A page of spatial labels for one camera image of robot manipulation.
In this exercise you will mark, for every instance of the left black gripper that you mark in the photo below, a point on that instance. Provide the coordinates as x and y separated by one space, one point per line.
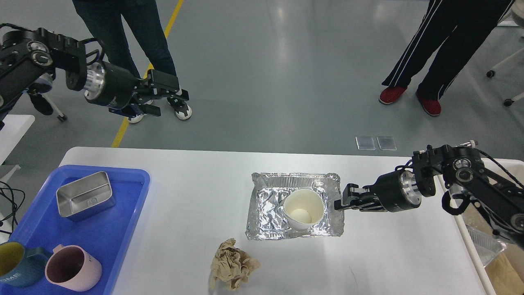
112 87

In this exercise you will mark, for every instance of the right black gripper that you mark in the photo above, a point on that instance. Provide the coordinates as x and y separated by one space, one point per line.
393 192

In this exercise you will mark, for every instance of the white paper cup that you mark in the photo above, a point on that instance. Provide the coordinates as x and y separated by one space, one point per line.
303 209

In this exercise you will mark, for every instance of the aluminium foil tray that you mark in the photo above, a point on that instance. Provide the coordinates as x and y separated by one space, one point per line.
266 218

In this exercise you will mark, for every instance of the small steel rectangular tin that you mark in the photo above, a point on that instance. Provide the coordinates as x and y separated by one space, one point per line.
85 197

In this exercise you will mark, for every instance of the brown paper napkin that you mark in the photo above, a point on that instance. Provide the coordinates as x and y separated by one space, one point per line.
231 266

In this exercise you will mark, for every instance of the pink mug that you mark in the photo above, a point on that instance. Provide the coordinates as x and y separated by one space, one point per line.
71 267

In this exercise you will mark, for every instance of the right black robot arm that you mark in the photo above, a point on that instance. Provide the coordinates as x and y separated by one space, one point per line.
467 181

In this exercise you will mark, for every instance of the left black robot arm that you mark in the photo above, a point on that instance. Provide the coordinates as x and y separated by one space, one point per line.
28 63

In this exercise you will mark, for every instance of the left clear floor plate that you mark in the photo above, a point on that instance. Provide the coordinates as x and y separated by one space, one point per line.
366 143

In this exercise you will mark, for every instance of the clear floor plate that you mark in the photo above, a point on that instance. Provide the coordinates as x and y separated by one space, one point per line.
366 143
387 143

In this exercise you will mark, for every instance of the right clear floor plate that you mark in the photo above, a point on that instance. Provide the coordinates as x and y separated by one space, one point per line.
387 143

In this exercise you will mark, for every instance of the standing person in jeans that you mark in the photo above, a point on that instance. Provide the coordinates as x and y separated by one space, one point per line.
104 20

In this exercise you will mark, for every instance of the foil tray in bin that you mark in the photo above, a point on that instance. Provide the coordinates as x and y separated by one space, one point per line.
487 246

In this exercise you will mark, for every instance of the white side table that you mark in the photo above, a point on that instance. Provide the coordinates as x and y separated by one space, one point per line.
14 129

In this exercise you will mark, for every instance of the beige plastic waste bin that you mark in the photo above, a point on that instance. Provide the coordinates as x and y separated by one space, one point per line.
515 167

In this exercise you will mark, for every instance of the blue plastic tray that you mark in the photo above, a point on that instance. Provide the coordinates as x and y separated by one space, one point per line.
105 235

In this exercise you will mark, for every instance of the walking person in tracksuit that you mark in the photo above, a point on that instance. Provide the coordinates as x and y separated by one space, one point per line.
452 30

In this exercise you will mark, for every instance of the dark blue mug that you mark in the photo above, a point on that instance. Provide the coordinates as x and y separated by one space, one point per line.
21 266

